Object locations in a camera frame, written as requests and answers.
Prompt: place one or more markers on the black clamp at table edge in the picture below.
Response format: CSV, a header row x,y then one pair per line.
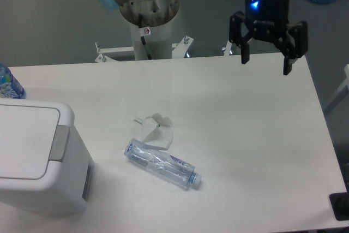
x,y
339,203

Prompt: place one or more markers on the white trash can lid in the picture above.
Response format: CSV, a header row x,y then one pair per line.
x,y
27,134

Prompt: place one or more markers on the crushed clear plastic bottle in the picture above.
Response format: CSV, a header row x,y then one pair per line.
x,y
163,165

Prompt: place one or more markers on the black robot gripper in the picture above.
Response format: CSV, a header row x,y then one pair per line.
x,y
267,20

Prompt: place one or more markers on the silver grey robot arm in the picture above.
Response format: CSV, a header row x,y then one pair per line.
x,y
262,20

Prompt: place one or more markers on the white trash can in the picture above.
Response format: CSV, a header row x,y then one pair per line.
x,y
64,187

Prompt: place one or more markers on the crumpled white tissue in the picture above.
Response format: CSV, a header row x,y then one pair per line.
x,y
156,132

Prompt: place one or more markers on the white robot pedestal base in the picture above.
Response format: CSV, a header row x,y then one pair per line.
x,y
150,23

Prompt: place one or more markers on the blue labelled water bottle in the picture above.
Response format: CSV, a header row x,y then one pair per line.
x,y
10,86

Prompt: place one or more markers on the white frame at right edge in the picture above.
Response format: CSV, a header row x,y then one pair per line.
x,y
339,94

